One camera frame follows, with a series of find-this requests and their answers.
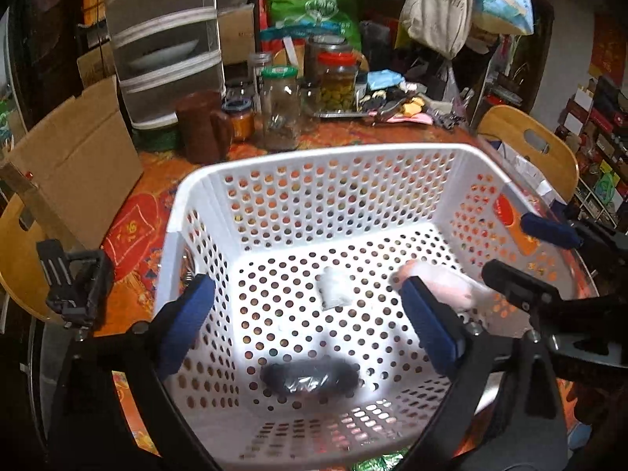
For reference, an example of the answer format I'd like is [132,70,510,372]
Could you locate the red wall poster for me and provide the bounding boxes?
[588,14,628,90]

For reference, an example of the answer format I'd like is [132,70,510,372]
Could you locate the flat cardboard box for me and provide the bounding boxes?
[0,76,144,251]

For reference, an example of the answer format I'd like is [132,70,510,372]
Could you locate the pickle jar with red lid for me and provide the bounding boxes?
[316,52,359,111]

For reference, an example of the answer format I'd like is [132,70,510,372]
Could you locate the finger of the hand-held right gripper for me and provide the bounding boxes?
[520,203,616,252]
[481,259,602,327]

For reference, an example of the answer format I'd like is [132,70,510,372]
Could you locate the brown cardboard carton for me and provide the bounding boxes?
[216,2,257,66]

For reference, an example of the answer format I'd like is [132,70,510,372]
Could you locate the black clamp mount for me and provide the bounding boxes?
[36,239,115,339]

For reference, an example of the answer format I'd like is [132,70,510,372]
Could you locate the green foil packet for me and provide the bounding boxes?
[352,454,409,471]

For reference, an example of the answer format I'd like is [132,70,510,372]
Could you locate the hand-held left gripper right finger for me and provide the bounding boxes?
[397,276,571,471]

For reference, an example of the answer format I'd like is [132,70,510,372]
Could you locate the small white soft packet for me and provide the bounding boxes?
[315,266,354,311]

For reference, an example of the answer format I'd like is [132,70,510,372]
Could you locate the orange jar with blue lid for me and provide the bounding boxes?
[222,99,256,143]

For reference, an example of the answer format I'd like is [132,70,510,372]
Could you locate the pink soft plush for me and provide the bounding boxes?
[390,261,498,312]

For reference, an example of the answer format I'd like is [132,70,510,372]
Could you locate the white paper sheets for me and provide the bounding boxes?
[493,141,557,199]

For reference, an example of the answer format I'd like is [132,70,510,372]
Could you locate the large dark glass jar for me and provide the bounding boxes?
[304,35,354,84]

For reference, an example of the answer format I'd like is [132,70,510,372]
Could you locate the glass jar with green lid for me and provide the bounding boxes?
[260,66,302,153]

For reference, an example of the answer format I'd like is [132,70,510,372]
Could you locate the black bagged soft bundle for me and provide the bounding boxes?
[260,359,359,397]

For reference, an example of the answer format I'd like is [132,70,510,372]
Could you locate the small empty glass jar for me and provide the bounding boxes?
[226,80,256,104]

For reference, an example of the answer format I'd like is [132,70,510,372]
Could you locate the shelf of coloured boxes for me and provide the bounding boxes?
[554,76,628,234]

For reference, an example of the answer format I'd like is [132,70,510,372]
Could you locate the green shopping bag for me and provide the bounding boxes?
[265,0,363,55]

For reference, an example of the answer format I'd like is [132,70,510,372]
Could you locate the wooden chair with handle hole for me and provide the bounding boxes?
[0,194,64,325]
[477,105,581,203]

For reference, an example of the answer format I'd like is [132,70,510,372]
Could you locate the light blue packet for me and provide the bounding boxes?
[367,69,406,90]

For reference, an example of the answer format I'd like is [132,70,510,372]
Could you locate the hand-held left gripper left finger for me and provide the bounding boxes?
[49,273,221,471]

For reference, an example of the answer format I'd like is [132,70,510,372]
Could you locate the brown plastic pitcher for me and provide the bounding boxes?
[173,90,235,165]

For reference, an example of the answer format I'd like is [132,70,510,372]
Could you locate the tall clear glass jar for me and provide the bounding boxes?
[248,52,274,90]

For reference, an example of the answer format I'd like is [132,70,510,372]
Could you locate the grey mesh hanging shelf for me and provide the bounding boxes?
[102,0,226,131]

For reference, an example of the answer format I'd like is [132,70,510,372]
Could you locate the beige canvas tote bag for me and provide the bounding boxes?
[398,0,476,58]

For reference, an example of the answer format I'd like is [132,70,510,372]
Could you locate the white perforated plastic basket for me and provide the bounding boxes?
[156,143,592,471]

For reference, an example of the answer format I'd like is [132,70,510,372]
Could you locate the metal tray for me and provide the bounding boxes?
[311,109,378,119]

